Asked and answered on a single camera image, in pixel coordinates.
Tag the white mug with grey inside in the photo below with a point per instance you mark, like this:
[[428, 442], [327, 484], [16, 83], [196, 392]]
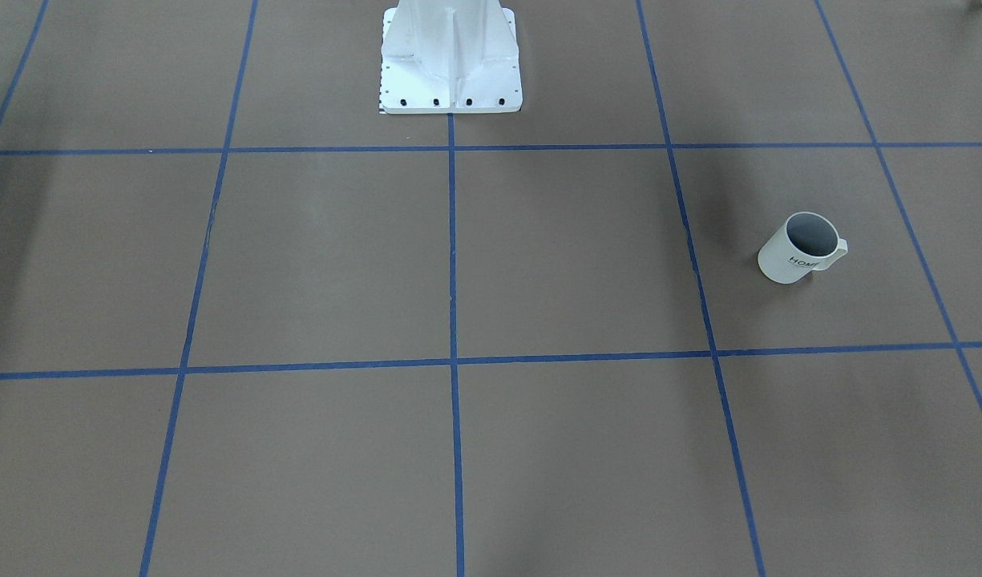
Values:
[[806, 242]]

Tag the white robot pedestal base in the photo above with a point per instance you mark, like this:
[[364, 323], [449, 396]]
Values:
[[449, 57]]

